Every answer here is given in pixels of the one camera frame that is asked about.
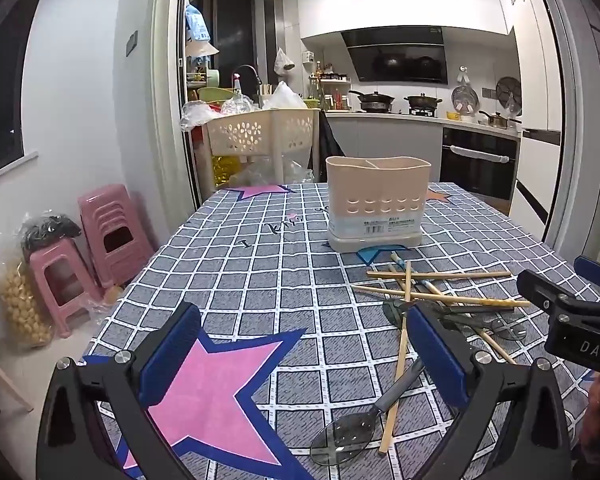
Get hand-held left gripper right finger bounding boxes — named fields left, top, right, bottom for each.
left=405, top=302, right=573, bottom=480

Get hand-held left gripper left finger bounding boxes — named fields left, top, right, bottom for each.
left=36, top=302, right=203, bottom=480

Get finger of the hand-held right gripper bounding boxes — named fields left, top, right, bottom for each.
left=516, top=269, right=600, bottom=311
left=574, top=255, right=600, bottom=303

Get blue patterned chopstick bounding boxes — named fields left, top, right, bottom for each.
left=390, top=254, right=473, bottom=318

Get beige plastic utensil holder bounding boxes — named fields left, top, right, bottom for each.
left=325, top=156, right=431, bottom=252

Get grey checked star tablecloth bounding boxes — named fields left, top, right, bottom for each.
left=82, top=182, right=600, bottom=480

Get black built-in oven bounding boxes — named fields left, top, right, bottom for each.
left=440, top=127, right=521, bottom=201

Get small pink stool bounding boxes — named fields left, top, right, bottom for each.
left=29, top=237, right=103, bottom=338

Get tall pink stool stack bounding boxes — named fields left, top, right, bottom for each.
left=77, top=185, right=156, bottom=291

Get bag of yellow balls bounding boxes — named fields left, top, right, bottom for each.
left=0, top=255, right=53, bottom=348

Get wooden chair leg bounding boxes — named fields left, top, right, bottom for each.
left=0, top=340, right=33, bottom=411

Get small steel saucepan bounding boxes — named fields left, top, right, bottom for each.
left=480, top=110, right=521, bottom=128

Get bag of black items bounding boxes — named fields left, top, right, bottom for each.
left=20, top=212, right=81, bottom=251

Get round dark divided pan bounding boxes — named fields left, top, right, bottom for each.
left=496, top=76, right=523, bottom=116

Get round metal steamer lid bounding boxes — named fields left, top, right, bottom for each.
left=451, top=85, right=478, bottom=113

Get clear plastic wrap pile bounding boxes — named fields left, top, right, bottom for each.
left=230, top=160, right=313, bottom=191

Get dark cooking pot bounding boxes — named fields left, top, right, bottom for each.
left=404, top=92, right=443, bottom=111

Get clear crumpled plastic bag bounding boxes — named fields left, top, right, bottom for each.
left=180, top=100, right=216, bottom=133

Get beige perforated basket cart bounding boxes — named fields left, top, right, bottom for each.
left=200, top=108, right=321, bottom=191

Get black wok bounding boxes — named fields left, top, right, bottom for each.
left=349, top=90, right=396, bottom=113

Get green plastic basin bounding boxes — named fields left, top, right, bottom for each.
left=197, top=87, right=241, bottom=103

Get black range hood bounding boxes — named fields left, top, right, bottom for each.
left=341, top=27, right=449, bottom=85

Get white plastic bag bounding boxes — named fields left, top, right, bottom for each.
left=262, top=81, right=308, bottom=111

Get spice rack with bottles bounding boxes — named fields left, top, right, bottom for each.
left=307, top=62, right=353, bottom=111

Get black kitchen faucet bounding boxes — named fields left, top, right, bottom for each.
left=232, top=65, right=261, bottom=106

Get hanging plastic bag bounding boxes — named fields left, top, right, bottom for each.
left=273, top=47, right=296, bottom=76

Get blue hanging bag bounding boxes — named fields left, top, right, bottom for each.
left=185, top=4, right=211, bottom=43

